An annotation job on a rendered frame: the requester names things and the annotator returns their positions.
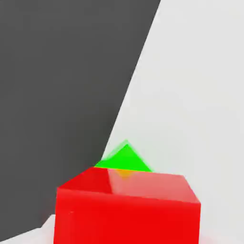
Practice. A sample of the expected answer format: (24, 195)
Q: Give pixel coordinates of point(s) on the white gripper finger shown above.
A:
(41, 236)

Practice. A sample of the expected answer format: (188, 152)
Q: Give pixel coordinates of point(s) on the small red cube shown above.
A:
(125, 219)

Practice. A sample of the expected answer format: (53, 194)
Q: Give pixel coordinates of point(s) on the small green cube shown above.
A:
(125, 159)

